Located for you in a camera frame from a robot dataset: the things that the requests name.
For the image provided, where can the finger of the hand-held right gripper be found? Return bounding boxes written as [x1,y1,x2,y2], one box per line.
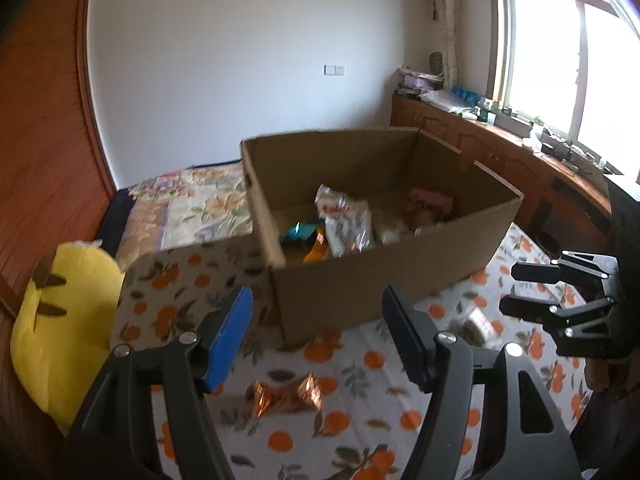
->
[510,251,619,301]
[498,296,616,339]

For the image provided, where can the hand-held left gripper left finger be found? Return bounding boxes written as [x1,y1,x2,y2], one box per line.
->
[65,285,256,480]

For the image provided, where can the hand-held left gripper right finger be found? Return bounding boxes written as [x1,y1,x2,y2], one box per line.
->
[381,285,583,480]

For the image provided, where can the small clear snack packet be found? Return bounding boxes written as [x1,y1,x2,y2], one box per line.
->
[450,305,506,348]

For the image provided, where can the cardboard box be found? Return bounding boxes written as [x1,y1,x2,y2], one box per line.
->
[240,127,525,348]

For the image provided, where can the copper foil snack packet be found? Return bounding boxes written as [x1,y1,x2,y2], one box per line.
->
[246,374,323,420]

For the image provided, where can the beige snack packet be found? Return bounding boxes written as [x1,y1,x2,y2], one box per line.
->
[372,207,441,246]

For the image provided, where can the orange snack packet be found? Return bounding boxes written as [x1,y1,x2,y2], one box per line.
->
[302,230,328,263]

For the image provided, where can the teal snack packet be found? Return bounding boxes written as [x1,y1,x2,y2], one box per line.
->
[281,221,321,251]

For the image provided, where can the pink snack packet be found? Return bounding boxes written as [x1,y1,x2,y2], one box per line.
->
[407,187,455,221]

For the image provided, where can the white red-print snack packet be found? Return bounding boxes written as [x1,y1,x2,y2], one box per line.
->
[314,184,376,258]

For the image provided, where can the person's right forearm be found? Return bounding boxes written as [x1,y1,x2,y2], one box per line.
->
[572,357,640,480]

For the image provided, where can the orange-fruit print bed sheet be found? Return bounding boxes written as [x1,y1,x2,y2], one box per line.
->
[112,222,601,480]

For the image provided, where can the wooden cabinet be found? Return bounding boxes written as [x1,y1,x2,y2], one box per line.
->
[390,95,621,261]

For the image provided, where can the floral blanket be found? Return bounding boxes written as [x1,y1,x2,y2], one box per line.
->
[117,162,261,271]

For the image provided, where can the dark blue blanket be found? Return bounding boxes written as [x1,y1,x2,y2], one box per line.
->
[97,190,136,256]

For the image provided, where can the yellow plush pillow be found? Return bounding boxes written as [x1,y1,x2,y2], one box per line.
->
[10,241,127,436]

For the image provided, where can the window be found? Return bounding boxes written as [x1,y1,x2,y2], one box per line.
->
[487,0,640,186]

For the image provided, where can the pile of plastic bags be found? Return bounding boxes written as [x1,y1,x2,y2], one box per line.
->
[397,66,448,106]

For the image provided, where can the wooden wardrobe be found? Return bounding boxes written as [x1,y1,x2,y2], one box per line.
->
[0,0,118,480]

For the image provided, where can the white wall pipe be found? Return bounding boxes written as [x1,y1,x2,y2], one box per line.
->
[425,0,468,91]

